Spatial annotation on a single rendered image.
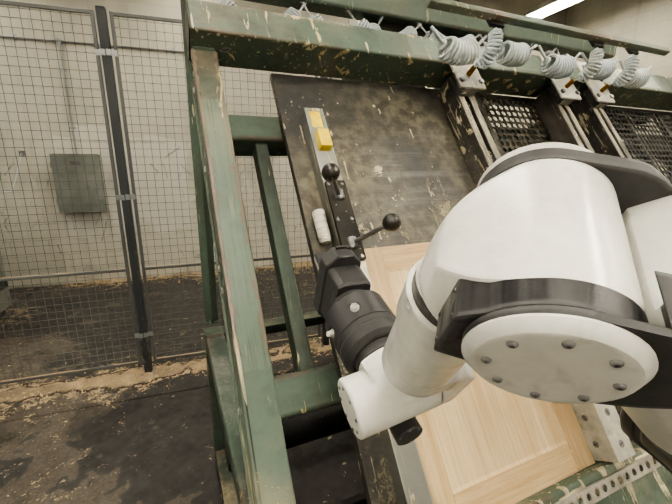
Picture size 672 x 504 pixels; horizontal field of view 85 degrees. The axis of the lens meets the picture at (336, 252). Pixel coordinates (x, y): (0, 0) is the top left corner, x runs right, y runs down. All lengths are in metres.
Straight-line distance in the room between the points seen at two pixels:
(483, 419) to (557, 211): 0.73
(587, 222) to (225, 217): 0.65
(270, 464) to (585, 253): 0.58
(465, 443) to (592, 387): 0.68
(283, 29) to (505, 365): 0.98
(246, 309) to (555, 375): 0.57
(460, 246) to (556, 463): 0.85
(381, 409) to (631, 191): 0.28
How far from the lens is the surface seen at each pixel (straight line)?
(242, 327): 0.69
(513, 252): 0.19
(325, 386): 0.79
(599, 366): 0.19
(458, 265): 0.20
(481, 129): 1.22
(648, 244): 0.25
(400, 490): 0.79
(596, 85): 1.76
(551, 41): 2.32
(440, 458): 0.84
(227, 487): 1.95
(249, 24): 1.06
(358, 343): 0.44
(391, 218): 0.74
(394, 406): 0.41
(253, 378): 0.68
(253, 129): 1.01
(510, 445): 0.95
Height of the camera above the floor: 1.54
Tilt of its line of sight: 14 degrees down
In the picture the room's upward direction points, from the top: straight up
